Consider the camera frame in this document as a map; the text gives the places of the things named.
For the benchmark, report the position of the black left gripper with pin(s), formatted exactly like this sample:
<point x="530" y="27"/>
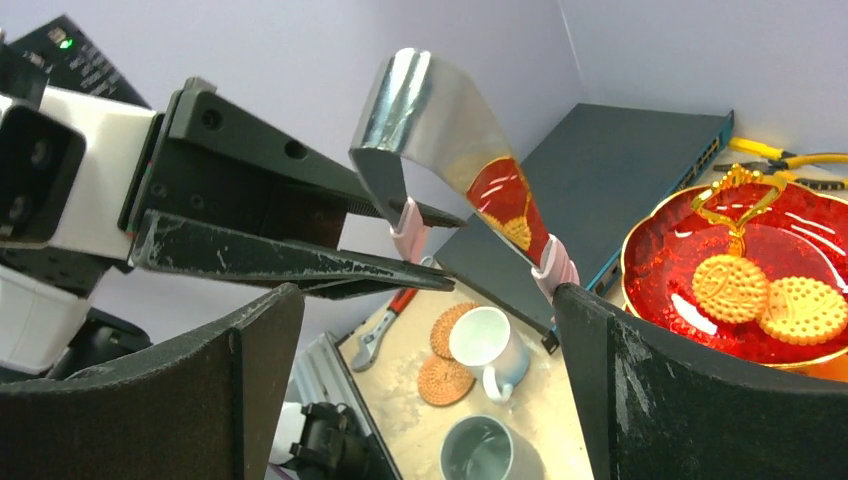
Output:
<point x="221" y="194"/>

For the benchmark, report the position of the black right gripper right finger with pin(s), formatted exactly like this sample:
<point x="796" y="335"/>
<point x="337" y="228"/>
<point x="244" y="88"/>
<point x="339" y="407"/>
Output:
<point x="655" y="405"/>

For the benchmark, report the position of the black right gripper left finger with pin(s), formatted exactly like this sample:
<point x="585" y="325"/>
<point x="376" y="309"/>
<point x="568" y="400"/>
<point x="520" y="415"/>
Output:
<point x="202" y="405"/>

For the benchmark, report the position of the pink handled metal tongs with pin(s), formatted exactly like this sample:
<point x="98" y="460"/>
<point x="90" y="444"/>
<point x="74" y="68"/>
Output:
<point x="426" y="110"/>

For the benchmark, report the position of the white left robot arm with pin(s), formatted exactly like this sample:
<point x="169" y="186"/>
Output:
<point x="48" y="326"/>

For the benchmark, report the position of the round yellow cracker top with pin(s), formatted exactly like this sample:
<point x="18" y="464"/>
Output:
<point x="730" y="288"/>

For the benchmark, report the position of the round yellow cracker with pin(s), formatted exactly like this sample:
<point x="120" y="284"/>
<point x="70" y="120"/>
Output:
<point x="803" y="311"/>
<point x="730" y="288"/>

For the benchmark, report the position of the red three-tier cake stand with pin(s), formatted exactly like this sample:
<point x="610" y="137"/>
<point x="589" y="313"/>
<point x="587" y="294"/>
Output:
<point x="786" y="229"/>

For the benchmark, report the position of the round yellow cracker bottom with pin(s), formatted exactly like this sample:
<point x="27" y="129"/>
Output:
<point x="803" y="311"/>

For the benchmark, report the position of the grey ceramic mug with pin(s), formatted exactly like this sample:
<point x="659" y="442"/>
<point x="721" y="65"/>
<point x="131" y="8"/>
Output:
<point x="483" y="447"/>

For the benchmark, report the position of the white ceramic mug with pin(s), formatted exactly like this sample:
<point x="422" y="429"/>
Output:
<point x="485" y="342"/>

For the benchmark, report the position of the woven round coaster lower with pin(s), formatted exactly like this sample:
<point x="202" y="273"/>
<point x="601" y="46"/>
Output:
<point x="442" y="382"/>

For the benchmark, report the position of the woven round coaster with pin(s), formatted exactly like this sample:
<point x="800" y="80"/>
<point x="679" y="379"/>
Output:
<point x="442" y="382"/>
<point x="443" y="326"/>

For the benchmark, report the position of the woven round coaster upper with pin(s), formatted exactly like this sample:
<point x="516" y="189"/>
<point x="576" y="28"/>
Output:
<point x="443" y="326"/>

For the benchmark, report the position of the dark grey box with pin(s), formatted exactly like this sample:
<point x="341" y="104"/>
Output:
<point x="597" y="174"/>

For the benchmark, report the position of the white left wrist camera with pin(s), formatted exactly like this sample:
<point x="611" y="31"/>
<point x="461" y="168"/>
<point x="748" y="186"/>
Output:
<point x="67" y="167"/>

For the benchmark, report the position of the red handled wrench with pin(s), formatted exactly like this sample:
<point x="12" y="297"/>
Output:
<point x="369" y="343"/>

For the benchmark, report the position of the yellow handled pliers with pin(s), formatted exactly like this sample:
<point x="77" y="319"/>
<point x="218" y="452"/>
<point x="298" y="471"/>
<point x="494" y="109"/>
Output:
<point x="781" y="163"/>

